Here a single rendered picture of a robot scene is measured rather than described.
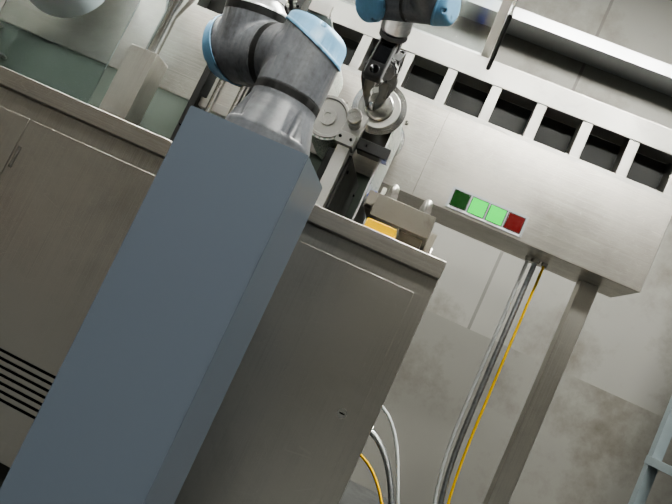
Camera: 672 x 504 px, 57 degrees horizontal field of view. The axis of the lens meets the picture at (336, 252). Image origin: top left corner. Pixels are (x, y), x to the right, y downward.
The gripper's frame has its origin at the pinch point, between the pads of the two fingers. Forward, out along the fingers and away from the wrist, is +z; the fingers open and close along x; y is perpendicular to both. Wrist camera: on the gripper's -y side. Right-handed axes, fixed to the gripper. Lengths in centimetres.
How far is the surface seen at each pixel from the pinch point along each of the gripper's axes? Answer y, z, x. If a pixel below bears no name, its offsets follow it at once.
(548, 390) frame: -3, 70, -83
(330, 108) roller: -0.4, 5.5, 10.5
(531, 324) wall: 84, 130, -90
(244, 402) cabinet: -75, 33, -7
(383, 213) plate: -19.1, 16.2, -14.8
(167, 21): 12, 7, 69
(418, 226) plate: -18.7, 15.8, -24.3
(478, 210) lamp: 19, 31, -38
